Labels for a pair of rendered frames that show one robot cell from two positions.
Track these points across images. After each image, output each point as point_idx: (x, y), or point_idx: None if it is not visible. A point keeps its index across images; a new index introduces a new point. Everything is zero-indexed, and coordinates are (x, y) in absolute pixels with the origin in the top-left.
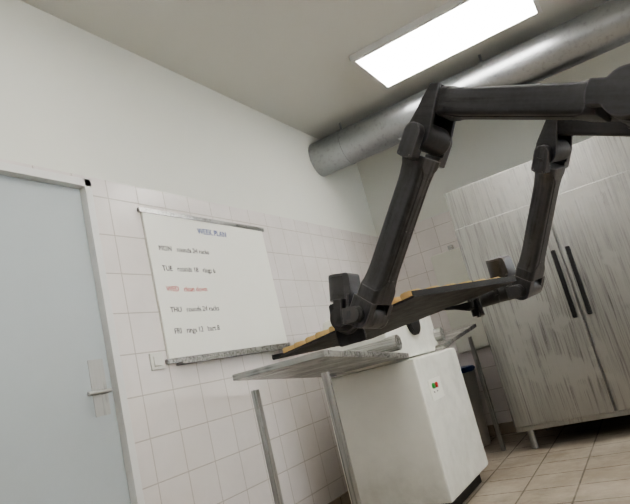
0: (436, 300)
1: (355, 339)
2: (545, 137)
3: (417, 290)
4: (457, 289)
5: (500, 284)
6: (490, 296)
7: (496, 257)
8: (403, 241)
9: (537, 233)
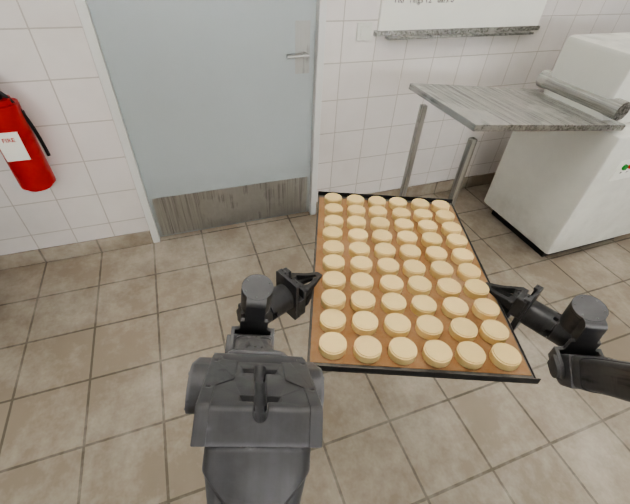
0: None
1: (288, 311)
2: None
3: (317, 365)
4: (395, 374)
5: (503, 375)
6: (535, 329)
7: (597, 304)
8: None
9: (628, 394)
